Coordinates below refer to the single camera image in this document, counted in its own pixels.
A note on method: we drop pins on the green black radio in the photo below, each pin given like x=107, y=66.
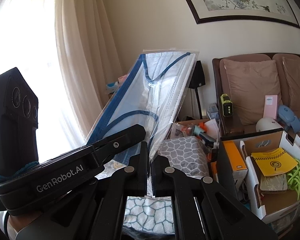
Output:
x=227, y=106

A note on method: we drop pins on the long orange box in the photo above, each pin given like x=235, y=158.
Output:
x=233, y=155

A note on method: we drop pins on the yellow checkered packet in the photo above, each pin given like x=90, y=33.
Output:
x=275, y=162

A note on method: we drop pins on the pink white packet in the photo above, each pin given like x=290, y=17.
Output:
x=122, y=78

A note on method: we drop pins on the stone pattern blanket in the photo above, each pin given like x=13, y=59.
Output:
x=185, y=155

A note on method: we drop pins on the white dome device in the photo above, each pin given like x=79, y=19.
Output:
x=266, y=125

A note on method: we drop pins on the black speaker stand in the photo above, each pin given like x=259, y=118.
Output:
x=198, y=102

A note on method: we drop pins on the person's left forearm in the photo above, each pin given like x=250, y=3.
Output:
x=22, y=222

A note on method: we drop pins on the black speaker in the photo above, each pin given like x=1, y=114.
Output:
x=197, y=75

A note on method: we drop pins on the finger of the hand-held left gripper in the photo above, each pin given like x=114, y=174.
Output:
x=120, y=142

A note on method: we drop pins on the brown sofa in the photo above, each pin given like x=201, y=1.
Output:
x=276, y=56

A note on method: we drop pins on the blue tissue packet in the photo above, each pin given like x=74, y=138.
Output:
x=112, y=87

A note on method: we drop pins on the white cardboard box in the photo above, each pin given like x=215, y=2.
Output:
x=277, y=200

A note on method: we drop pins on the pink box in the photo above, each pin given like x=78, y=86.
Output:
x=270, y=107

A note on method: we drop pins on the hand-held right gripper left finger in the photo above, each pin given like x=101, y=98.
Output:
x=143, y=170

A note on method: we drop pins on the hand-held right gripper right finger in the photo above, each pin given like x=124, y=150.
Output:
x=156, y=175

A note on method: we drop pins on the teal glue gun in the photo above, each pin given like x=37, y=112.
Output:
x=198, y=130

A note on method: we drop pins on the face mask pack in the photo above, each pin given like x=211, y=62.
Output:
x=165, y=80

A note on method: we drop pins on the brown sofa cushion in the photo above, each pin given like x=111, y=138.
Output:
x=250, y=92
x=297, y=80

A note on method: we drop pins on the blue massager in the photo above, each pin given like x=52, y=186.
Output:
x=290, y=116

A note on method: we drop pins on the white paper sheet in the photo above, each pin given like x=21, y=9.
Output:
x=211, y=126

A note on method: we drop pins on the cream curtain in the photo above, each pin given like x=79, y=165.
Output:
x=85, y=55

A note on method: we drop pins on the bamboo print phone case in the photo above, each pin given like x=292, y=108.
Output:
x=272, y=183

